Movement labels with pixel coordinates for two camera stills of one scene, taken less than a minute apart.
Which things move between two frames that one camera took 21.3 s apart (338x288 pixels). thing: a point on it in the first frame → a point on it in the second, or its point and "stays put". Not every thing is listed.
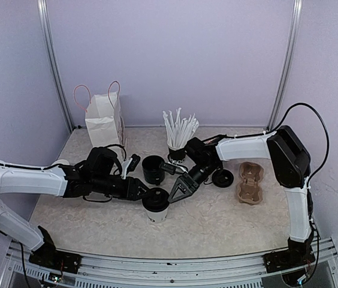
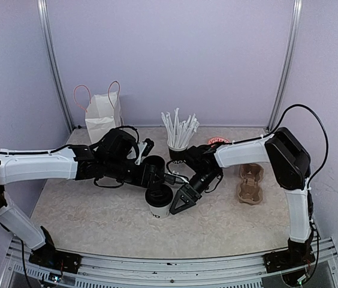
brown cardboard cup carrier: [249, 189] stays put
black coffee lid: [222, 178] → [159, 195]
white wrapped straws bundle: [179, 132] stays put
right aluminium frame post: [297, 9] stays put
